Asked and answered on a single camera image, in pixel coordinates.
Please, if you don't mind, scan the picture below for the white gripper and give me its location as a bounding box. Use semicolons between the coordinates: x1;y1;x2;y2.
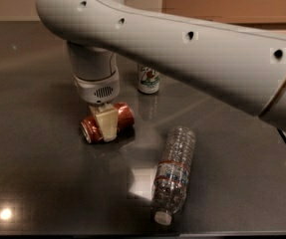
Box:
66;42;120;142

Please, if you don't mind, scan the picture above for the red coke can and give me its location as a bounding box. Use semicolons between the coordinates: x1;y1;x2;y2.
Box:
81;102;135;144

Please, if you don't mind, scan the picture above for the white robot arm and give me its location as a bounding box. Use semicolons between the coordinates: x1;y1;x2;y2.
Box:
36;0;286;132

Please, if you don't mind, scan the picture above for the white green 7up can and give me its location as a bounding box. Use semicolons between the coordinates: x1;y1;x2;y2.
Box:
138;64;160;95

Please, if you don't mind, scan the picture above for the clear plastic water bottle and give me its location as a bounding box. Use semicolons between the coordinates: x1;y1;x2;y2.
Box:
151;125;196;226

